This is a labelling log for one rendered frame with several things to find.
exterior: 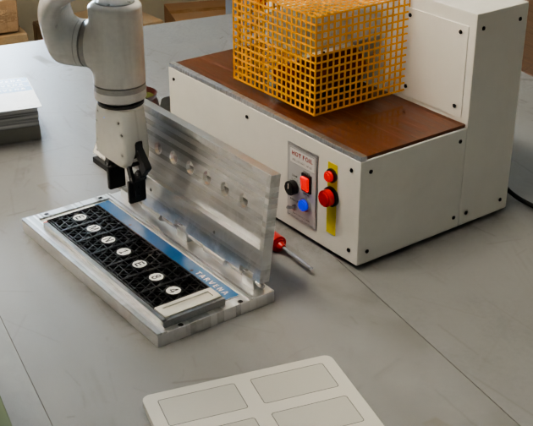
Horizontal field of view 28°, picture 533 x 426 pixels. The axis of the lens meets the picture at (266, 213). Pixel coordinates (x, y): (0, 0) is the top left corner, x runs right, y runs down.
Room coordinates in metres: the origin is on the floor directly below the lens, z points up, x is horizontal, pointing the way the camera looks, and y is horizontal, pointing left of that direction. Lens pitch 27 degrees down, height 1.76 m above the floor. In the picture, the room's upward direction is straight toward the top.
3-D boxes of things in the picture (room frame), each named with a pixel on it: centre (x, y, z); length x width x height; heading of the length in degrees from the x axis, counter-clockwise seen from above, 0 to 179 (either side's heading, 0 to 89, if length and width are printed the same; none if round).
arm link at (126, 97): (1.61, 0.24, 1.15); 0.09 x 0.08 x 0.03; 37
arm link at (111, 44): (1.61, 0.24, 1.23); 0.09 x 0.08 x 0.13; 75
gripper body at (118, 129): (1.61, 0.24, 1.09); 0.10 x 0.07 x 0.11; 37
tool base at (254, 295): (1.49, 0.20, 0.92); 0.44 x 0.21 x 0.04; 37
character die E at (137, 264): (1.43, 0.20, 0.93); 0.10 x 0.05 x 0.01; 126
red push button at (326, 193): (1.51, -0.10, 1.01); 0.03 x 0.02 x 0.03; 37
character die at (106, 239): (1.51, 0.26, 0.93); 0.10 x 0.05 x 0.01; 127
